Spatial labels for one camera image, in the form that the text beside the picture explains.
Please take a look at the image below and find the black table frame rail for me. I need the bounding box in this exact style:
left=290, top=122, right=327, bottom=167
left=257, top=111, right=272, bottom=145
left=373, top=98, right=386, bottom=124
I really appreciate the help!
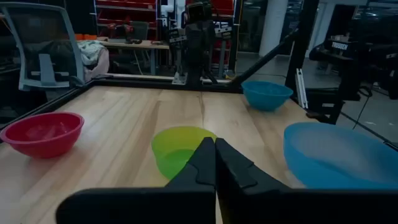
left=0, top=78, right=244, bottom=131

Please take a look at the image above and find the green plastic bowl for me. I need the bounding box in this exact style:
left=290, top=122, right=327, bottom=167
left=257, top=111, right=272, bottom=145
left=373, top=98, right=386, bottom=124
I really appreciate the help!
left=150, top=126, right=218, bottom=180

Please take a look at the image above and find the small teal blue plastic bowl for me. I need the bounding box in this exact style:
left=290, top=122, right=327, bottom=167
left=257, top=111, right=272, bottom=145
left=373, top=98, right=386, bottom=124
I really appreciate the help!
left=241, top=80, right=294, bottom=112

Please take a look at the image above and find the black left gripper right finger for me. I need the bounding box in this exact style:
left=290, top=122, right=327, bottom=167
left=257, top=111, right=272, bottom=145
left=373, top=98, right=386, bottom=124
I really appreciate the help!
left=216, top=138, right=398, bottom=224

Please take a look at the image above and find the red storage shelf rack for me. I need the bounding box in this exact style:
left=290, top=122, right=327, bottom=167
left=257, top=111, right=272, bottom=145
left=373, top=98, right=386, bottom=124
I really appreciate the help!
left=92, top=0, right=159, bottom=40

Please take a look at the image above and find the grey metal stand post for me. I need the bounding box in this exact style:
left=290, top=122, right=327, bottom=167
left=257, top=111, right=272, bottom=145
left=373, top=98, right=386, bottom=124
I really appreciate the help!
left=213, top=25, right=233, bottom=80
left=167, top=28, right=188, bottom=85

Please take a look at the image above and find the grey mesh office chair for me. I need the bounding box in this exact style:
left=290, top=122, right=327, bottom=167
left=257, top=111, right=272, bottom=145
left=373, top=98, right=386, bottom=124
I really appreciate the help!
left=0, top=2, right=85, bottom=93

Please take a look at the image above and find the large light blue plastic bowl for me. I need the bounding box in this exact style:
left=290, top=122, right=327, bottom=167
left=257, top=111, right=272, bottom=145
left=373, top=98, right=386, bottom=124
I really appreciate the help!
left=283, top=121, right=398, bottom=190

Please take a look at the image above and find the wooden workbench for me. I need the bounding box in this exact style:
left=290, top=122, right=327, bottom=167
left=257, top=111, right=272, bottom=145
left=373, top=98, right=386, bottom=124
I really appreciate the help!
left=95, top=37, right=171, bottom=76

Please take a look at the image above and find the red plastic bowl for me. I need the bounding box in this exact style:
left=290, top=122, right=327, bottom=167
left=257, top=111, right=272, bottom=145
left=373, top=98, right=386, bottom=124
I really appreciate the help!
left=0, top=111, right=85, bottom=159

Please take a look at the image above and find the white aluminium extrusion piece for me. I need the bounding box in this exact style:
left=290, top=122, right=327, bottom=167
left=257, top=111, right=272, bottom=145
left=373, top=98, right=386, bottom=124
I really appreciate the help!
left=294, top=68, right=309, bottom=110

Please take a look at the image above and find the black vertical frame post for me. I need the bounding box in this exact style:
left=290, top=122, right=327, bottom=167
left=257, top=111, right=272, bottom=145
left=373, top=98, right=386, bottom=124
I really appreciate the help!
left=284, top=0, right=320, bottom=94

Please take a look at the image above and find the pile of light cloth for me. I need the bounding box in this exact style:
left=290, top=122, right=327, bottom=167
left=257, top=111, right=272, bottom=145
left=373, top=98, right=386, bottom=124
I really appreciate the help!
left=76, top=39, right=111, bottom=82

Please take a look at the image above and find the black hanging cable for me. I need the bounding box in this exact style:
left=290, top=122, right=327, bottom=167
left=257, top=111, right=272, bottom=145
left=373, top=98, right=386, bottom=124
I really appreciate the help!
left=352, top=85, right=374, bottom=130

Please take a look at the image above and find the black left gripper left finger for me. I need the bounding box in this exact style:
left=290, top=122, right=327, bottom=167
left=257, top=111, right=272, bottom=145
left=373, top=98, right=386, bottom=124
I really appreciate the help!
left=55, top=137, right=217, bottom=224

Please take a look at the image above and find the black diagonal frame brace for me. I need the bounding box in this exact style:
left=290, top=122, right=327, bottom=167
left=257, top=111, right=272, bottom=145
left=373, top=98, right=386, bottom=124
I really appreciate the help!
left=231, top=29, right=299, bottom=85

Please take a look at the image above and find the black Trossen robot station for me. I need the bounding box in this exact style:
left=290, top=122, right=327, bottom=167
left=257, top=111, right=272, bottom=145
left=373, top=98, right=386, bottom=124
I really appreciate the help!
left=306, top=18, right=398, bottom=125

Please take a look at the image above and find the white round pillar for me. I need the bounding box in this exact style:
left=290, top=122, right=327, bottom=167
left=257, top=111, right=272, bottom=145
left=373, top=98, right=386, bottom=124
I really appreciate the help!
left=258, top=0, right=289, bottom=57

